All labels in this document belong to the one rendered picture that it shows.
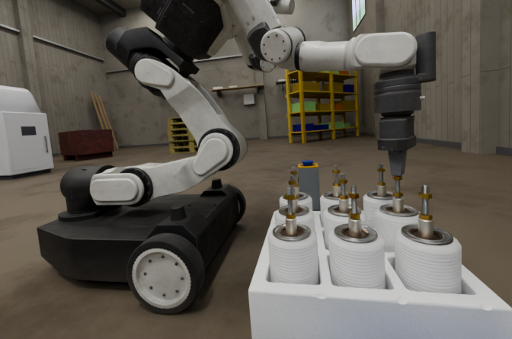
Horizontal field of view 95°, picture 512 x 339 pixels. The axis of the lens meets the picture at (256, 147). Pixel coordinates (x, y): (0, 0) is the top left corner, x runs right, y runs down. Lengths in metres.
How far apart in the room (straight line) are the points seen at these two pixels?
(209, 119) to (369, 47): 0.50
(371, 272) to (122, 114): 11.72
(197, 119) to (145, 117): 10.45
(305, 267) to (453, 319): 0.22
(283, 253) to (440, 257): 0.25
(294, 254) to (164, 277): 0.39
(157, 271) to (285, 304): 0.37
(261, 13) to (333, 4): 9.71
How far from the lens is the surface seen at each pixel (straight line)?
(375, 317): 0.50
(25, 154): 4.62
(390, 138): 0.57
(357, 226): 0.49
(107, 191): 0.98
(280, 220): 0.58
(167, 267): 0.71
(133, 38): 0.96
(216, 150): 0.75
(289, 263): 0.47
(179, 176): 0.85
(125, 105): 11.84
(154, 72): 0.86
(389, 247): 0.63
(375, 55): 0.56
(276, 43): 0.60
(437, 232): 0.55
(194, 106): 0.82
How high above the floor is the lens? 0.46
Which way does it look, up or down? 5 degrees down
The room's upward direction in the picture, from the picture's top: 4 degrees counter-clockwise
